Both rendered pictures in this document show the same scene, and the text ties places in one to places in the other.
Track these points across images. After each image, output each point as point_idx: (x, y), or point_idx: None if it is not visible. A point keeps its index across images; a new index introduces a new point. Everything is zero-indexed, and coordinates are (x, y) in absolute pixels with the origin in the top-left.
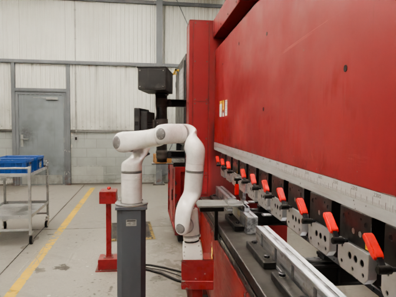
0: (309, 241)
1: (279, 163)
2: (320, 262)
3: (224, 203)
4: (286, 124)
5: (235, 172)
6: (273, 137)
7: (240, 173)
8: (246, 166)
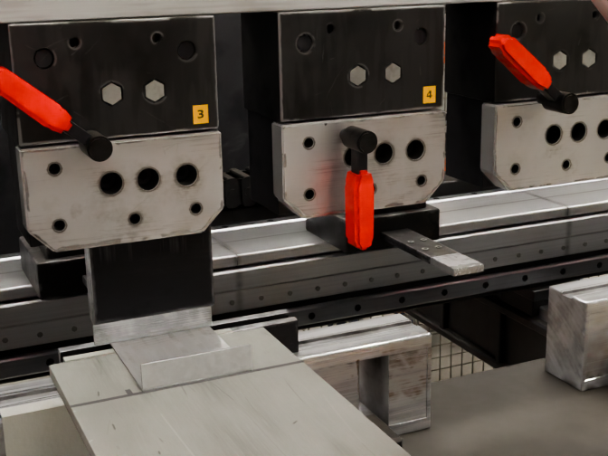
0: (468, 292)
1: None
2: None
3: (236, 381)
4: None
5: (117, 139)
6: None
7: (296, 104)
8: (443, 23)
